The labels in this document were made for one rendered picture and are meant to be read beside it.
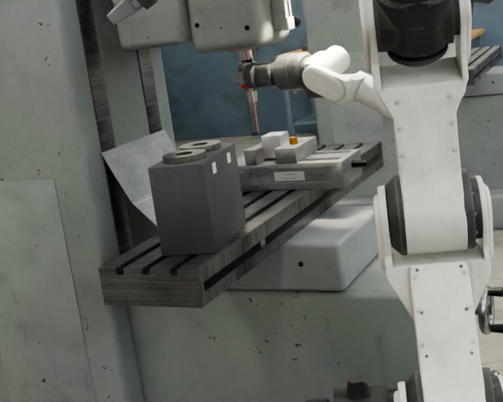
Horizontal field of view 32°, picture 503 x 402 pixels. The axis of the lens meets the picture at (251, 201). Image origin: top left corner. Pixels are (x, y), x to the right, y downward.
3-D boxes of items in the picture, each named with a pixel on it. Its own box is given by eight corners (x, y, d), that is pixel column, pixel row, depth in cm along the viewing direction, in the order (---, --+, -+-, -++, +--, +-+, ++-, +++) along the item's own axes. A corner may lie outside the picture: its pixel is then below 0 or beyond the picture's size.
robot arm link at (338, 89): (302, 63, 199) (354, 88, 195) (322, 46, 205) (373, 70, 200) (299, 85, 203) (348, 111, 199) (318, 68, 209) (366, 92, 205)
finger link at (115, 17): (104, 12, 155) (132, -9, 153) (116, 25, 156) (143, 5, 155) (104, 15, 153) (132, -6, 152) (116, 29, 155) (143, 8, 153)
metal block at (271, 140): (291, 152, 234) (287, 131, 233) (282, 157, 229) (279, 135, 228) (273, 154, 237) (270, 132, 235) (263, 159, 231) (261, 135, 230)
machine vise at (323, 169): (362, 174, 232) (358, 133, 230) (344, 188, 219) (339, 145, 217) (244, 179, 247) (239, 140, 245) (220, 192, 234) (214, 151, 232)
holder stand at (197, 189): (247, 223, 198) (234, 136, 193) (216, 254, 177) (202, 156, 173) (196, 226, 201) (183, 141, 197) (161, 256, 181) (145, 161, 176)
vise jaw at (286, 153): (318, 151, 236) (316, 135, 235) (297, 163, 223) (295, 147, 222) (297, 151, 238) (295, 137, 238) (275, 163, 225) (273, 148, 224)
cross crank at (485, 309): (511, 324, 213) (507, 277, 210) (502, 344, 203) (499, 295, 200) (445, 321, 220) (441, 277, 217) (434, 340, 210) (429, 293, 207)
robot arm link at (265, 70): (271, 53, 220) (310, 49, 213) (276, 91, 222) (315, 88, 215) (239, 59, 211) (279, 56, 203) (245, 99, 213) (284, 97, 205)
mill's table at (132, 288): (384, 165, 279) (382, 140, 277) (203, 308, 171) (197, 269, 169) (315, 168, 289) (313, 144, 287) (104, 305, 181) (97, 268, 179)
